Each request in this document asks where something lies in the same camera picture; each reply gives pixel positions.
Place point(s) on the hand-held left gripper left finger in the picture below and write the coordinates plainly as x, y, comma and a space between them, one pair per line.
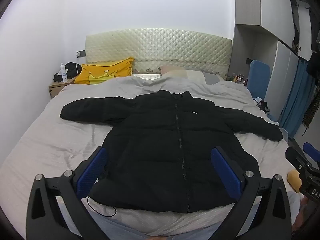
91, 172

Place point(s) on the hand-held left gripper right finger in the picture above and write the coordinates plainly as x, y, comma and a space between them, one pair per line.
226, 172

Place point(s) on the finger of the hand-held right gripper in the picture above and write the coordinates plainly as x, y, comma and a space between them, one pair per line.
311, 150

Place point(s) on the black puffer jacket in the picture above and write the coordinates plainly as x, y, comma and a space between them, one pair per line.
172, 152

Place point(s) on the yellow slipper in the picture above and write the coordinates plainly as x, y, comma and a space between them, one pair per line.
293, 181

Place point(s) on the patterned hanging scarf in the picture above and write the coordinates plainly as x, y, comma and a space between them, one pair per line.
310, 110

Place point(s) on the bed with light sheet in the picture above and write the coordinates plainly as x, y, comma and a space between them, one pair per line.
62, 140

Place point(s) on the blue curtain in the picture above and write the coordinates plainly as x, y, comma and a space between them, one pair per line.
296, 95

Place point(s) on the blue padded chair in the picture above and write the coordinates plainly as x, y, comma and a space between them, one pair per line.
258, 80

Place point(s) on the wooden nightstand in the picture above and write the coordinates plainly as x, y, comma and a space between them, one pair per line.
56, 87

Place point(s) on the group of small bottles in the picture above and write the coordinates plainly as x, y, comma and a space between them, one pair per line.
238, 77

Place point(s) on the grey duvet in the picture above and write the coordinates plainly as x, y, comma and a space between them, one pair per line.
140, 87

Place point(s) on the yellow crown pillow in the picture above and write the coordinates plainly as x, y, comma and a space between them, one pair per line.
105, 72

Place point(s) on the white spray bottle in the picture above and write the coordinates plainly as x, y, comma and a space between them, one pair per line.
63, 73

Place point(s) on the black bag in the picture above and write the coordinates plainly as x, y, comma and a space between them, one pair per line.
71, 70

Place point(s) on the beige grey pillow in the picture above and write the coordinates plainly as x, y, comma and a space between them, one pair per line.
185, 73

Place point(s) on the white grey wardrobe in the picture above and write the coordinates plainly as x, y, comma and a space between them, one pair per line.
272, 20

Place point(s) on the quilted cream headboard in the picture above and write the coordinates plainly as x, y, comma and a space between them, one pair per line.
160, 47

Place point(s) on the wall socket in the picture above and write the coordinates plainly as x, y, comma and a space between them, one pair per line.
80, 53

